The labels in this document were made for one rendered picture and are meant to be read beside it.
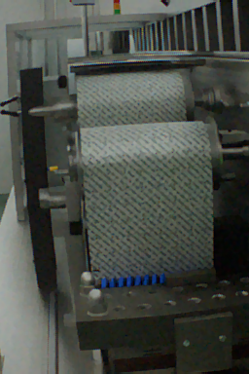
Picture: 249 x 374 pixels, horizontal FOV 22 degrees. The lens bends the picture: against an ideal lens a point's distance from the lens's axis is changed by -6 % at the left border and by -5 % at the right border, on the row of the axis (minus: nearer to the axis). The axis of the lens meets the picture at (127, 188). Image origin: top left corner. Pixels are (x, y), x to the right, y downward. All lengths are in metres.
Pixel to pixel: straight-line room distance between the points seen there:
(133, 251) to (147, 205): 0.09
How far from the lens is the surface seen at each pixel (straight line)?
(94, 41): 1.92
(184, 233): 1.26
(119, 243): 1.25
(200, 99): 1.52
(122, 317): 1.09
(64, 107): 1.48
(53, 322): 1.42
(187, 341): 1.10
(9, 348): 1.31
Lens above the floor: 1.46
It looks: 12 degrees down
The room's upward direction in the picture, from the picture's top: 4 degrees counter-clockwise
